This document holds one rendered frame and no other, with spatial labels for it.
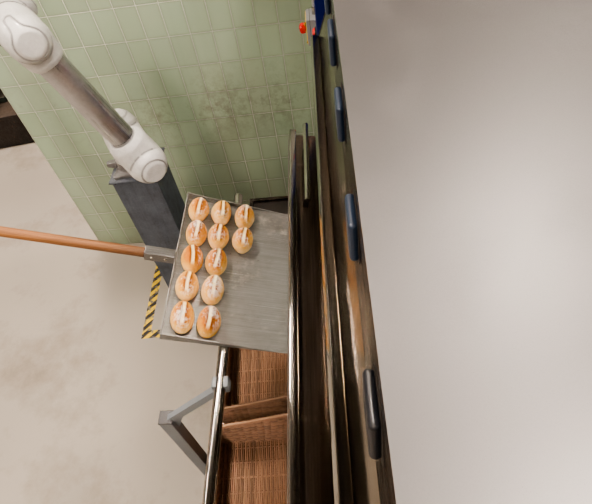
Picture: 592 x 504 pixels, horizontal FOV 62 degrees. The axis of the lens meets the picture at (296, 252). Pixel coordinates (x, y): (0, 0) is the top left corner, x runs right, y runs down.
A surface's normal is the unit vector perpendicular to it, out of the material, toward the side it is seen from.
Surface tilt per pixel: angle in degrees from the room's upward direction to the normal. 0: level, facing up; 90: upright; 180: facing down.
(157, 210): 90
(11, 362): 0
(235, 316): 21
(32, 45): 84
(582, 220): 0
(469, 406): 0
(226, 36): 90
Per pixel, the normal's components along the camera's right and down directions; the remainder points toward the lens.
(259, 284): 0.24, -0.62
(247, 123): 0.00, 0.77
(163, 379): -0.12, -0.64
